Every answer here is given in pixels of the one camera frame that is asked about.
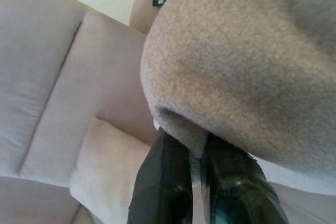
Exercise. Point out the long cream pillow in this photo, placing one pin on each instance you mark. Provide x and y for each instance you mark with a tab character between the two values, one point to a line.
105	161

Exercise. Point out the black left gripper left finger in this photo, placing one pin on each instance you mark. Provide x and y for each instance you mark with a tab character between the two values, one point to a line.
160	182

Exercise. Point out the fuzzy grey beige pillow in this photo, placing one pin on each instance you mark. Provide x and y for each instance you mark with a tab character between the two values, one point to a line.
236	64

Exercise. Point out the beige sofa back cushion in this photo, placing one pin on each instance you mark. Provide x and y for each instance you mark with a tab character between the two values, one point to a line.
39	77

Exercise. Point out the beige fabric sofa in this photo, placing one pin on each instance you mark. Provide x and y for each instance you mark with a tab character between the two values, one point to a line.
26	203

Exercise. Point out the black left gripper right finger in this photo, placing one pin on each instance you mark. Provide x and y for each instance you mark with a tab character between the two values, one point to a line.
236	192

